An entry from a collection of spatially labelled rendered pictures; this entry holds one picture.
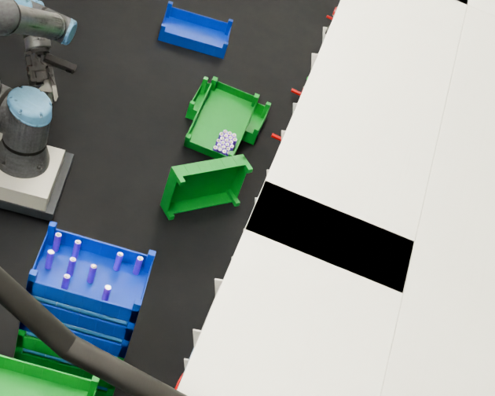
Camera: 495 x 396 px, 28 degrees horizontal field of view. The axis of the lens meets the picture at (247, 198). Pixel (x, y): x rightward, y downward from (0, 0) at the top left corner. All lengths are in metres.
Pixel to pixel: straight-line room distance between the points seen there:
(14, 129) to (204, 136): 0.89
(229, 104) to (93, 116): 0.54
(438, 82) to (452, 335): 0.48
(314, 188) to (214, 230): 2.38
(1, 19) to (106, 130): 1.11
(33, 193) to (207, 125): 0.87
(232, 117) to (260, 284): 2.89
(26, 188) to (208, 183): 0.69
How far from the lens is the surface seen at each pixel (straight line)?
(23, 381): 2.70
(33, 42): 3.52
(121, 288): 2.72
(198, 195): 3.69
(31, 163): 3.43
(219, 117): 3.97
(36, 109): 3.32
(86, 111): 3.94
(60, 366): 2.88
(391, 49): 1.54
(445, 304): 1.19
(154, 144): 3.86
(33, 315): 0.92
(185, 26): 4.51
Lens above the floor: 2.57
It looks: 43 degrees down
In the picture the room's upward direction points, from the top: 21 degrees clockwise
